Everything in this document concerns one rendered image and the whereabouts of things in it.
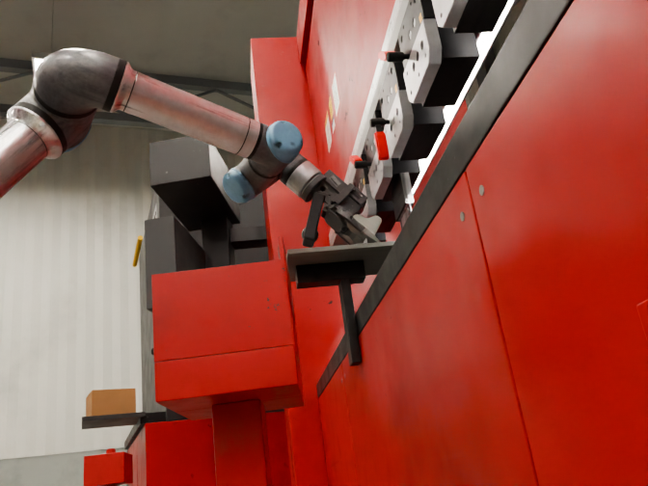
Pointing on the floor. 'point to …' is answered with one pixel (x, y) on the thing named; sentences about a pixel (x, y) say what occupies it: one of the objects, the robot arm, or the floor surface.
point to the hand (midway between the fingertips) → (373, 252)
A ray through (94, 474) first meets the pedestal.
